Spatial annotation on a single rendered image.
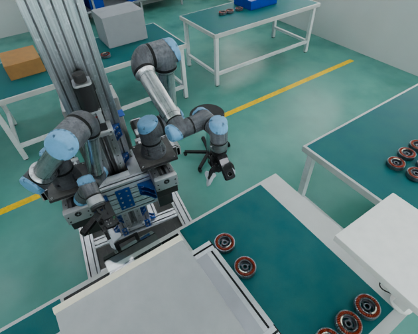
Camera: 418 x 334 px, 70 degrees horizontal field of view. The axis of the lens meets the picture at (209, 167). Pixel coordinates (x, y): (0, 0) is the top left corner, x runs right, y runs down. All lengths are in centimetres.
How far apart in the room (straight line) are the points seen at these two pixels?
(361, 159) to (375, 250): 113
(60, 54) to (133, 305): 113
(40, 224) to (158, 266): 221
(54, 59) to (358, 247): 150
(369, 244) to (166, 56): 114
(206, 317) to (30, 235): 236
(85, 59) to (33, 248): 188
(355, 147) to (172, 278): 177
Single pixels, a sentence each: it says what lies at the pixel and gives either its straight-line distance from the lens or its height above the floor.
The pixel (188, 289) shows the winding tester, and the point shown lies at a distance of 98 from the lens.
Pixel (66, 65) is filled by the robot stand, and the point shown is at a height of 160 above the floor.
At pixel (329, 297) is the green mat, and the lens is 165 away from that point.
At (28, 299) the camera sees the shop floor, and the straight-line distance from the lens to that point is 277.
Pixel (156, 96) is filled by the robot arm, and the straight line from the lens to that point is 130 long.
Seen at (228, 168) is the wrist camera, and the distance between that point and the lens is 129.
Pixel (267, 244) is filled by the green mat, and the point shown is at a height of 75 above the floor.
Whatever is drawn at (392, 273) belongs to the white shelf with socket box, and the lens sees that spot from 126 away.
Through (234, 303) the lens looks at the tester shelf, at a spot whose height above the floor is 111.
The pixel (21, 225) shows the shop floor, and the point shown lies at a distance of 322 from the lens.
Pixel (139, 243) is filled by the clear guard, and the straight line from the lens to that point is 138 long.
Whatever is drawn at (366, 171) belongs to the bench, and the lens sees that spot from 224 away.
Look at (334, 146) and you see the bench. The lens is 236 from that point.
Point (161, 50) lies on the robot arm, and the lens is 143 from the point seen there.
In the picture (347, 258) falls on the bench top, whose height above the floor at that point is 75.
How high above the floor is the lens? 222
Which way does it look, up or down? 45 degrees down
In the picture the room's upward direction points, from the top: 3 degrees counter-clockwise
